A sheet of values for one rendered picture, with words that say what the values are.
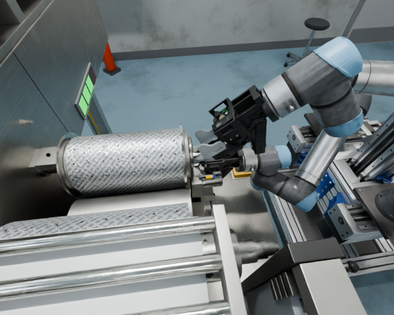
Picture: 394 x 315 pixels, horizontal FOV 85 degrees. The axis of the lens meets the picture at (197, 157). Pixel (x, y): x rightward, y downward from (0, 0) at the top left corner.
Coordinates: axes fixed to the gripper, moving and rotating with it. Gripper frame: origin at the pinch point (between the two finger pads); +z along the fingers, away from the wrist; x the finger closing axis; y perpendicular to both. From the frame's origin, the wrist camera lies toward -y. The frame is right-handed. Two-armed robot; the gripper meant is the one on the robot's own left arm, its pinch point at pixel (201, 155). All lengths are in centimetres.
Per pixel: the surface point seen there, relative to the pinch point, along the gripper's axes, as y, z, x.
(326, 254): 11.2, -19.2, 29.4
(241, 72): -152, 9, -231
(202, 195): -7.0, 6.1, 6.6
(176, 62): -95, 77, -271
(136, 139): 15.4, 5.3, 0.4
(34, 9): 41, 14, -32
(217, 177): -4.9, -0.7, 5.0
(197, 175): -1.0, 2.5, 4.3
